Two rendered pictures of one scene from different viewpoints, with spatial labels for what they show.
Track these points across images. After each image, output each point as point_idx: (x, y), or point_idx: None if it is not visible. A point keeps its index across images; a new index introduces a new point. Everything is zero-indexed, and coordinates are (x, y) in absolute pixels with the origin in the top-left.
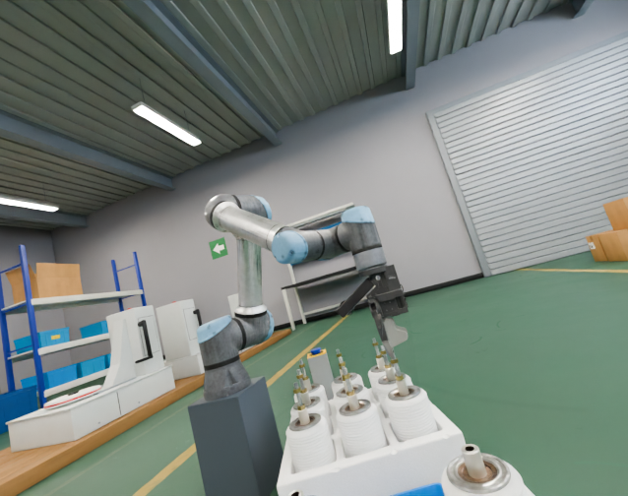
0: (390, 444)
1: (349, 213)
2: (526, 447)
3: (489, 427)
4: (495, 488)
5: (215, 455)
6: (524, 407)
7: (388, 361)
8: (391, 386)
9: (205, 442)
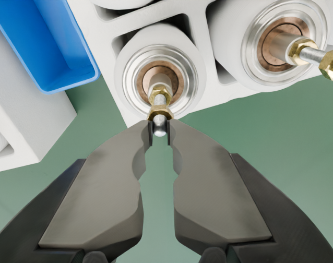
0: (103, 22)
1: None
2: (237, 140)
3: (288, 119)
4: None
5: None
6: (307, 158)
7: (308, 61)
8: (233, 45)
9: None
